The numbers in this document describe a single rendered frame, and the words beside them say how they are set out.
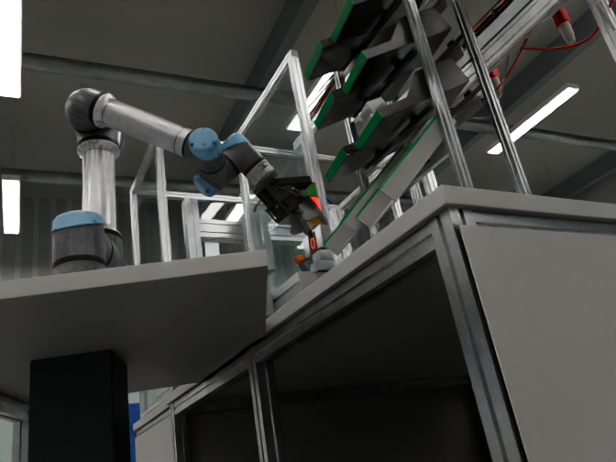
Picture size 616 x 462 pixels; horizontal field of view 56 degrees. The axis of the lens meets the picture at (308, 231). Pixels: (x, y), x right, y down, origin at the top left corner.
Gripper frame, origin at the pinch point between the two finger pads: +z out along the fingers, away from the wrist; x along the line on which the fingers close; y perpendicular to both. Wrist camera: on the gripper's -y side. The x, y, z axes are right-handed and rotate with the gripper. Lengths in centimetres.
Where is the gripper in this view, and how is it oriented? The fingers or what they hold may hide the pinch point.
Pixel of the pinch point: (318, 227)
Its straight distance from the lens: 163.0
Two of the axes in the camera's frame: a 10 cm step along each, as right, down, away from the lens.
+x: 4.5, -4.2, -7.9
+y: -5.8, 5.4, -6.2
